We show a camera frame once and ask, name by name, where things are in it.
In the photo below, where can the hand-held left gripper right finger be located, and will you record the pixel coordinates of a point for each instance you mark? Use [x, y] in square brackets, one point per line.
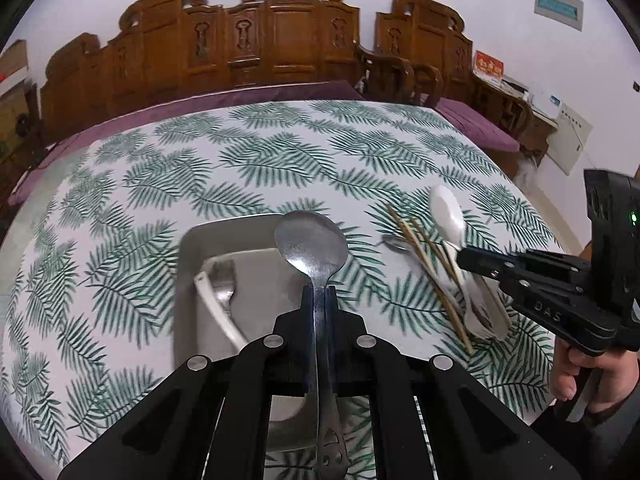
[331, 310]

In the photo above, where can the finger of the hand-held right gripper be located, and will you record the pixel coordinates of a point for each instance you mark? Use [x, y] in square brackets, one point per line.
[485, 260]
[550, 305]

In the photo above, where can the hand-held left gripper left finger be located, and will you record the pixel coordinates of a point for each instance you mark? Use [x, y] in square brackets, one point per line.
[306, 310]

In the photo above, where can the dark wooden chopstick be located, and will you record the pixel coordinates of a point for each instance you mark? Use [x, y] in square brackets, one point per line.
[445, 257]
[446, 300]

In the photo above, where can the white plastic fork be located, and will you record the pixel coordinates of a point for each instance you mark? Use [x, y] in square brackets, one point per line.
[221, 280]
[490, 312]

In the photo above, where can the light wooden chopstick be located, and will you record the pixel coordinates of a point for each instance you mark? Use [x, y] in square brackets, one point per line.
[431, 245]
[452, 317]

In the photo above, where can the white plastic spoon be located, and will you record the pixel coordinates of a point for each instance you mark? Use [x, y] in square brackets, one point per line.
[447, 210]

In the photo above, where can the large metal spoon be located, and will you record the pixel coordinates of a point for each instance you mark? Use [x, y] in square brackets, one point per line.
[310, 245]

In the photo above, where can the small metal spoon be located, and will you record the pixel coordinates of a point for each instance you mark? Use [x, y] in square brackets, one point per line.
[397, 244]

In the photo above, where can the white plastic utensil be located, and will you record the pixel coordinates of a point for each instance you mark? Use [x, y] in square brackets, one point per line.
[215, 310]

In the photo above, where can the metal tray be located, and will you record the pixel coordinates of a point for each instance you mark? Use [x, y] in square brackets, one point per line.
[225, 232]

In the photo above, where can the person's right forearm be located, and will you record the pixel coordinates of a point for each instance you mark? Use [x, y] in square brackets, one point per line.
[585, 440]

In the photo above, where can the person's right hand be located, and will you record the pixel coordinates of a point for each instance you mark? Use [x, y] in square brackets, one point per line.
[567, 375]

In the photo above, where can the purple seat cushion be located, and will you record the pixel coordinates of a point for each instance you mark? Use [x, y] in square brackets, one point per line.
[475, 122]
[150, 112]

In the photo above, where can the leaf print tablecloth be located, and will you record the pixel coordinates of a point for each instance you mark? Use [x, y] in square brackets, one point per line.
[300, 160]

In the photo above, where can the white device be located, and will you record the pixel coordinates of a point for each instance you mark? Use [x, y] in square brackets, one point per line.
[542, 102]

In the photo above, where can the red box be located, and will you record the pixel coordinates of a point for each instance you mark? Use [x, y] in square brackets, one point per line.
[487, 66]

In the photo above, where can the carved wooden armchair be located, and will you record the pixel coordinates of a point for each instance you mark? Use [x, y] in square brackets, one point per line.
[430, 35]

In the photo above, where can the carved wooden sofa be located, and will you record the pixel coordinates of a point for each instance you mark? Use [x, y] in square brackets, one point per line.
[295, 35]

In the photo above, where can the cardboard box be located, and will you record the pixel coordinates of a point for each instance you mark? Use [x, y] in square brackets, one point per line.
[15, 95]

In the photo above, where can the white wall panel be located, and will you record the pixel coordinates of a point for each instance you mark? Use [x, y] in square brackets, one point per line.
[570, 135]

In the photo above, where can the grey wall box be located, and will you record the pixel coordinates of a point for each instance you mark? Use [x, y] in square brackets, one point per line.
[557, 7]

